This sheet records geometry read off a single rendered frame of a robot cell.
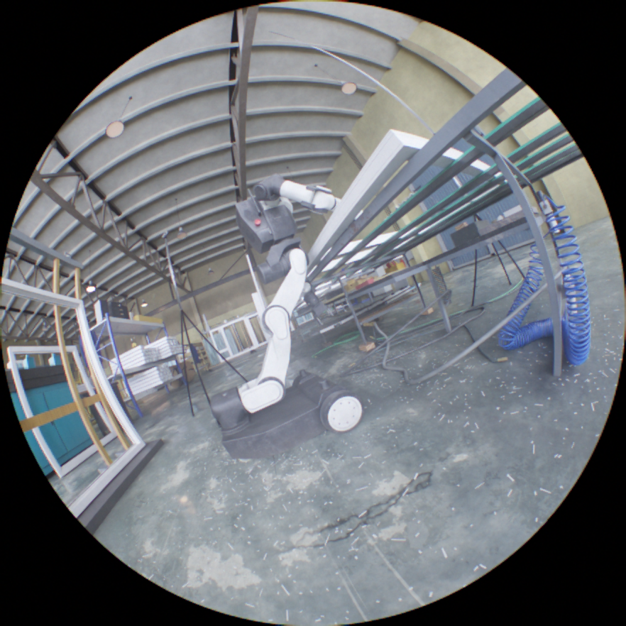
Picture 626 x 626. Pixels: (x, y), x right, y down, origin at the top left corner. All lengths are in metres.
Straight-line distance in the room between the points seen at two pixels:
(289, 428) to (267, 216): 1.03
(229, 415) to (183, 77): 8.22
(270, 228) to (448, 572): 1.39
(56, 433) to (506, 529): 3.53
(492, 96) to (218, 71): 7.88
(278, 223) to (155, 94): 7.63
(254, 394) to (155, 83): 8.22
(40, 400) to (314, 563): 3.17
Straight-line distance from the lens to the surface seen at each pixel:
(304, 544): 0.66
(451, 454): 0.71
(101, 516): 1.45
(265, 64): 8.42
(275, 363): 0.99
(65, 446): 3.37
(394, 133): 0.64
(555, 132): 1.17
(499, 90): 0.60
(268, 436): 0.90
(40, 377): 3.37
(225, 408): 1.01
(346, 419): 0.92
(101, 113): 8.67
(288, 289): 1.03
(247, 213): 1.14
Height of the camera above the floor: 0.55
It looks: level
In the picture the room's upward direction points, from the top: 23 degrees counter-clockwise
